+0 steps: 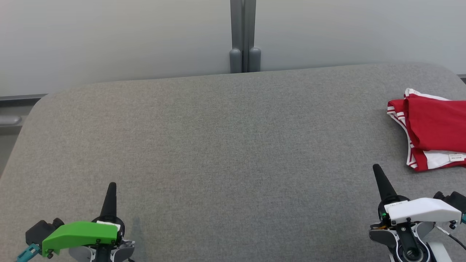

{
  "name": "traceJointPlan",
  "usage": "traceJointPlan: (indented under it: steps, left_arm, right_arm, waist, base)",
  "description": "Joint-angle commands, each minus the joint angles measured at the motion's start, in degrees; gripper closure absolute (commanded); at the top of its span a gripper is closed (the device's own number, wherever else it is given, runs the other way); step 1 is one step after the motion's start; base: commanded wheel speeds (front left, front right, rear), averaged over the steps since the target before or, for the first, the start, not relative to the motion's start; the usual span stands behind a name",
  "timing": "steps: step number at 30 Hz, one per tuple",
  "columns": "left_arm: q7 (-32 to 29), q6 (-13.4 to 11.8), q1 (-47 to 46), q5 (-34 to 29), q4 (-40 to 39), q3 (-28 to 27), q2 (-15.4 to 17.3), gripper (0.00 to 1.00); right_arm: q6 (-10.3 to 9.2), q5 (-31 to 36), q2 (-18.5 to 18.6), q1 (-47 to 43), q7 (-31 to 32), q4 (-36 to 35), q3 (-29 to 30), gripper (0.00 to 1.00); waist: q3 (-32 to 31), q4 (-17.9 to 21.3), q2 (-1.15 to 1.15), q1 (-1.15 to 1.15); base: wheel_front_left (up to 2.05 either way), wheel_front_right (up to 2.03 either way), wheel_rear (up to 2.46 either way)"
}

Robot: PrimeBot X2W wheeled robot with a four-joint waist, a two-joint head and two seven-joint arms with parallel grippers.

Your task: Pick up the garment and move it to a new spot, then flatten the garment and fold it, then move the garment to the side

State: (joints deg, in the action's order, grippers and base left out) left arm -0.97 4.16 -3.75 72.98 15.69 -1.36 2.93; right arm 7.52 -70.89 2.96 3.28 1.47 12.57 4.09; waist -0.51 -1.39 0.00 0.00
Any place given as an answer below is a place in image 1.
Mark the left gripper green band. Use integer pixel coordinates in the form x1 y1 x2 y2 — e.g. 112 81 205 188
42 183 125 257

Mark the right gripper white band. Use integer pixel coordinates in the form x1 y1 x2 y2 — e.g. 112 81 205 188
373 164 463 226

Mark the red white basketball jersey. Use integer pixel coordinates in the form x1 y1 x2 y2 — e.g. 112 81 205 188
387 94 466 172

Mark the red shorts white trim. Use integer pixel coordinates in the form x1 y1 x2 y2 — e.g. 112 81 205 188
404 88 454 102

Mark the grey rounded partition foot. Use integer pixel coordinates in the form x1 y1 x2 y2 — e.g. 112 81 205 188
0 115 22 127

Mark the left camera cable teal plug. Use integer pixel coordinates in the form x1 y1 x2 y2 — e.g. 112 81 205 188
16 243 41 262

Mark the grey metal partition post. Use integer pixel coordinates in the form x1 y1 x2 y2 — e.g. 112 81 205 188
230 0 244 74
244 0 261 72

